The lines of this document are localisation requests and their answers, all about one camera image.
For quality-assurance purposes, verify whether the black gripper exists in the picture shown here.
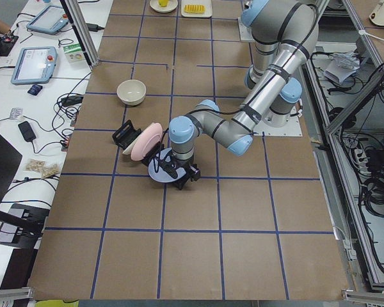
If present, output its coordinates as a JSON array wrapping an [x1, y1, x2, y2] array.
[[166, 156, 195, 181]]

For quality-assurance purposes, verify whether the blue plate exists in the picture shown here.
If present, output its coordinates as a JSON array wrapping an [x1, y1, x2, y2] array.
[[148, 148, 174, 183]]

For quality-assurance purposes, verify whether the yellow striped bread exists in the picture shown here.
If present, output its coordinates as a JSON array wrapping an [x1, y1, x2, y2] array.
[[184, 4, 205, 14]]

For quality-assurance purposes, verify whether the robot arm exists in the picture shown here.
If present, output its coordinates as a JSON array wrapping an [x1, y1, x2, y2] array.
[[157, 1, 319, 180]]

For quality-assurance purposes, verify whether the pink plate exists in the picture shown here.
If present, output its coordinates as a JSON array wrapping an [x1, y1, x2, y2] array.
[[131, 123, 163, 161]]

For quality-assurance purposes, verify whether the black plate rack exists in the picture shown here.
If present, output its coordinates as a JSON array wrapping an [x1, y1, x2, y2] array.
[[111, 119, 193, 191]]

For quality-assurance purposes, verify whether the cream plate with lemon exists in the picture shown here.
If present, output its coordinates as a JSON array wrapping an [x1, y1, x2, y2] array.
[[149, 0, 178, 13]]

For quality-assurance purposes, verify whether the white ceramic bowl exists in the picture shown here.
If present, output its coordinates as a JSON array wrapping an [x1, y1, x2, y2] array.
[[116, 79, 147, 106]]

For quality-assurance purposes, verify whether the green white carton box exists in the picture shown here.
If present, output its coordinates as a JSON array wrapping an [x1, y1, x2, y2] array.
[[63, 43, 84, 63]]

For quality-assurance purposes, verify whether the black power adapter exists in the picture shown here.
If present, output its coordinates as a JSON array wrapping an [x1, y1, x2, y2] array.
[[18, 121, 36, 142]]

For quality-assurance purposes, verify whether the white rectangular tray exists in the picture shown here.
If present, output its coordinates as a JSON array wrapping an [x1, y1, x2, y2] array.
[[181, 0, 212, 18]]

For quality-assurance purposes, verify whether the yellow lemon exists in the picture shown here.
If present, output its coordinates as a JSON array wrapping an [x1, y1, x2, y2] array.
[[158, 0, 168, 8]]

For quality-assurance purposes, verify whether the near teach pendant tablet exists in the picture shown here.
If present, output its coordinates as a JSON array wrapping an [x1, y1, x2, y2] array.
[[11, 46, 58, 85]]

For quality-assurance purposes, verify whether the teach pendant tablet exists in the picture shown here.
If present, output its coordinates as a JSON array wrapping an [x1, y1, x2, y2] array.
[[11, 46, 58, 85], [26, 5, 68, 35]]

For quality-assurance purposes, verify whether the far teach pendant tablet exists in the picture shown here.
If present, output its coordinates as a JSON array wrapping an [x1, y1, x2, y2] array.
[[26, 5, 68, 35]]

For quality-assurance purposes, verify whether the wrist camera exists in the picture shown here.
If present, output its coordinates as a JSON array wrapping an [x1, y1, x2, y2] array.
[[188, 164, 201, 182]]

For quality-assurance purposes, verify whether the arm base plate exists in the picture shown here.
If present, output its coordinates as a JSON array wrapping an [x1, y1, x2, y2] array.
[[253, 107, 303, 138], [237, 17, 255, 43]]

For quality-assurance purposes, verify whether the aluminium frame post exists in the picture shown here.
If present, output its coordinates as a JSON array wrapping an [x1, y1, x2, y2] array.
[[60, 0, 99, 67]]

